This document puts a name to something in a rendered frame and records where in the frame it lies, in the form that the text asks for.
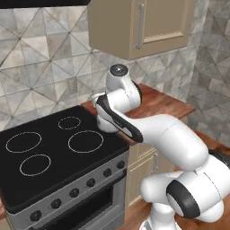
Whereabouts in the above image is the beige wall cupboard door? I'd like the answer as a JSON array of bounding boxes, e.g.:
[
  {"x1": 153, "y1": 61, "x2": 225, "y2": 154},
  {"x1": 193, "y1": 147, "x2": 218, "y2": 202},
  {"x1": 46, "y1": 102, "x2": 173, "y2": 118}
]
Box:
[{"x1": 130, "y1": 0, "x2": 196, "y2": 59}]

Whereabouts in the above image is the grey cupboard door handle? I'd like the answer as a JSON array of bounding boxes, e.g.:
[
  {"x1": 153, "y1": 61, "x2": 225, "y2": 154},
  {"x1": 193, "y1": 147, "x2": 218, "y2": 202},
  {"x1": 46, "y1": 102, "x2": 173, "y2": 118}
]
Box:
[{"x1": 135, "y1": 3, "x2": 146, "y2": 50}]

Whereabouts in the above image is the grey oven door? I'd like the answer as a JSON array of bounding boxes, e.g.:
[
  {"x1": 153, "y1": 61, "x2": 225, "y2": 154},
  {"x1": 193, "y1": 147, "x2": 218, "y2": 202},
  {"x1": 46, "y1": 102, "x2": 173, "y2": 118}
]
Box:
[{"x1": 28, "y1": 171, "x2": 128, "y2": 230}]

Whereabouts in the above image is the beige drawer front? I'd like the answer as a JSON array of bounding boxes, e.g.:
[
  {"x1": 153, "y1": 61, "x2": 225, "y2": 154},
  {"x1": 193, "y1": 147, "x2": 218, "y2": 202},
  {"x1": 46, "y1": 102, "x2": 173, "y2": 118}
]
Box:
[{"x1": 128, "y1": 143, "x2": 157, "y2": 164}]

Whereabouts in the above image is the black range hood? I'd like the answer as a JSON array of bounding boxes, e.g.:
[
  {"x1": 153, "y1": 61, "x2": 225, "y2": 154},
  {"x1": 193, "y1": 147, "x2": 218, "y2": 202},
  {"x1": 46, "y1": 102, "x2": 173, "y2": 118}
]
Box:
[{"x1": 0, "y1": 0, "x2": 91, "y2": 10}]

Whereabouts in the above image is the beige base cupboard door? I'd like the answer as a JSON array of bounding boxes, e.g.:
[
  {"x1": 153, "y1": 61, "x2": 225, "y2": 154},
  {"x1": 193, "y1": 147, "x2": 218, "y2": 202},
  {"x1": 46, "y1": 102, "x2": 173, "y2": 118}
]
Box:
[{"x1": 125, "y1": 153, "x2": 178, "y2": 209}]

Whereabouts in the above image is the black and grey stove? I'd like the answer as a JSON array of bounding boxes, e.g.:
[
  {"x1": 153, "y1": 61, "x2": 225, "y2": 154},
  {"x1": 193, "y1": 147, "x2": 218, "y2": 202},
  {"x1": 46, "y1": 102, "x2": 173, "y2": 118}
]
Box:
[{"x1": 0, "y1": 104, "x2": 130, "y2": 230}]

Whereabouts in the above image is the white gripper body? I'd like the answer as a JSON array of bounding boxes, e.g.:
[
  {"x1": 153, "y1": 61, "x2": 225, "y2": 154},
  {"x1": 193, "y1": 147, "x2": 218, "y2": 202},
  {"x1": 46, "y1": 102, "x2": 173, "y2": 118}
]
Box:
[{"x1": 96, "y1": 111, "x2": 122, "y2": 134}]

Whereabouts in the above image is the beige wall cupboard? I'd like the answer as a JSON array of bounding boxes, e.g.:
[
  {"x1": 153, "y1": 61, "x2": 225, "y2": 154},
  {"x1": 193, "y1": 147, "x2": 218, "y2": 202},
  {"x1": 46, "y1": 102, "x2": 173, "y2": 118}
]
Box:
[{"x1": 87, "y1": 0, "x2": 197, "y2": 60}]

